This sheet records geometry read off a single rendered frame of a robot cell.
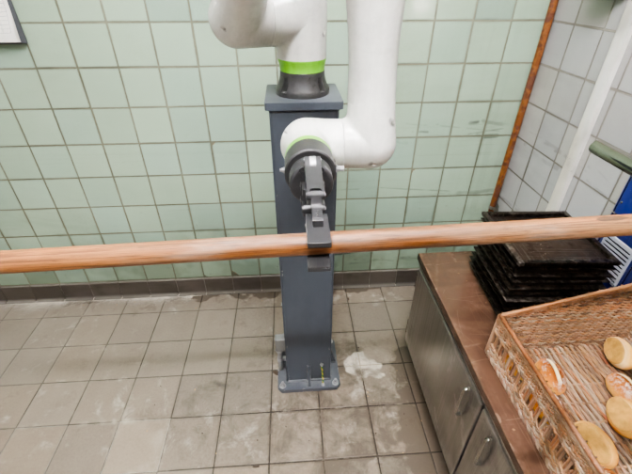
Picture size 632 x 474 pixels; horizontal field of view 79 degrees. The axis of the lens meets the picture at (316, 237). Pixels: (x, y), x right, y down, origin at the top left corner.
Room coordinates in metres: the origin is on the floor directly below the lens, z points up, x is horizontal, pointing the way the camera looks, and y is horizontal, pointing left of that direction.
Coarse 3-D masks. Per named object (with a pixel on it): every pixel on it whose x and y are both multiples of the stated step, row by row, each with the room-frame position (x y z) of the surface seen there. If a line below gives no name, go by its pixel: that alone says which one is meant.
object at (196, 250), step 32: (480, 224) 0.43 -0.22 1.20; (512, 224) 0.43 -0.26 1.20; (544, 224) 0.43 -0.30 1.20; (576, 224) 0.43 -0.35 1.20; (608, 224) 0.43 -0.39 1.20; (0, 256) 0.38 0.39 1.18; (32, 256) 0.38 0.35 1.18; (64, 256) 0.38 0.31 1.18; (96, 256) 0.38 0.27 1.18; (128, 256) 0.38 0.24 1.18; (160, 256) 0.38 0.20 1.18; (192, 256) 0.39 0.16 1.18; (224, 256) 0.39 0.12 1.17; (256, 256) 0.39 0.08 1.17; (288, 256) 0.40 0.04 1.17
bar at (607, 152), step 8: (592, 144) 0.80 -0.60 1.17; (600, 144) 0.78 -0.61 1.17; (592, 152) 0.79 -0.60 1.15; (600, 152) 0.77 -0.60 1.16; (608, 152) 0.75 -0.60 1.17; (616, 152) 0.74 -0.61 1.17; (608, 160) 0.74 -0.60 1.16; (616, 160) 0.72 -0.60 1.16; (624, 160) 0.70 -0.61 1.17; (624, 168) 0.69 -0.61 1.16
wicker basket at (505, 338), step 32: (512, 320) 0.72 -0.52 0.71; (544, 320) 0.72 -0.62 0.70; (576, 320) 0.73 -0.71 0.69; (608, 320) 0.74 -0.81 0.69; (512, 352) 0.62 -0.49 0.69; (544, 352) 0.71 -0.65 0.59; (576, 352) 0.71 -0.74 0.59; (512, 384) 0.58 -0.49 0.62; (544, 384) 0.51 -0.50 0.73; (576, 384) 0.60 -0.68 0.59; (544, 416) 0.47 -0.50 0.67; (576, 416) 0.52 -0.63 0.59; (544, 448) 0.43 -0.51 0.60; (576, 448) 0.38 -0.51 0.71
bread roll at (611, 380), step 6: (618, 372) 0.61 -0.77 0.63; (606, 378) 0.61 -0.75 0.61; (612, 378) 0.59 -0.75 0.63; (618, 378) 0.59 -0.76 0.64; (624, 378) 0.58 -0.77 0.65; (630, 378) 0.58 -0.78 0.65; (606, 384) 0.59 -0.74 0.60; (612, 384) 0.58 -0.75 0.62; (618, 384) 0.58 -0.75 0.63; (624, 384) 0.57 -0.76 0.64; (630, 384) 0.57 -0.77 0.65; (612, 390) 0.57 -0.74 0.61; (618, 390) 0.56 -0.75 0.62; (624, 390) 0.56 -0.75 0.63; (630, 390) 0.55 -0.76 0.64; (618, 396) 0.56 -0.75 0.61; (624, 396) 0.55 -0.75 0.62; (630, 396) 0.54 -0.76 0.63; (630, 402) 0.54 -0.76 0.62
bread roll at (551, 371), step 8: (544, 360) 0.64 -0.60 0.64; (544, 368) 0.62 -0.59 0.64; (552, 368) 0.61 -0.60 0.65; (560, 368) 0.62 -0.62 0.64; (544, 376) 0.60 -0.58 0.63; (552, 376) 0.59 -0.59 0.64; (560, 376) 0.59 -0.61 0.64; (552, 384) 0.58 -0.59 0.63; (560, 384) 0.58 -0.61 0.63; (560, 392) 0.56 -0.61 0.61
